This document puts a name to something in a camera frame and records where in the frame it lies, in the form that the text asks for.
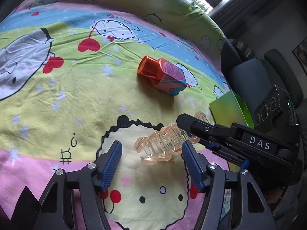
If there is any pink translucent hair claw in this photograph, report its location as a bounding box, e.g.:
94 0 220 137
134 122 200 165

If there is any orange cap carton bottle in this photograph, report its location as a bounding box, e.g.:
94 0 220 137
137 56 188 96

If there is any green white open box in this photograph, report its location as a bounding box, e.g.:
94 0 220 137
209 86 254 129

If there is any dark grey sofa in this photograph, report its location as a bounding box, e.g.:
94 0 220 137
221 40 306 225

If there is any colourful cartoon bed sheet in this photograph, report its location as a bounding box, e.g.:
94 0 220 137
1 0 229 229

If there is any black triple lens camera box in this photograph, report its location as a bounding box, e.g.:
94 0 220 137
254 85 297 133

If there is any framed wall picture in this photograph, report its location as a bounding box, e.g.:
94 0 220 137
292 37 307 74

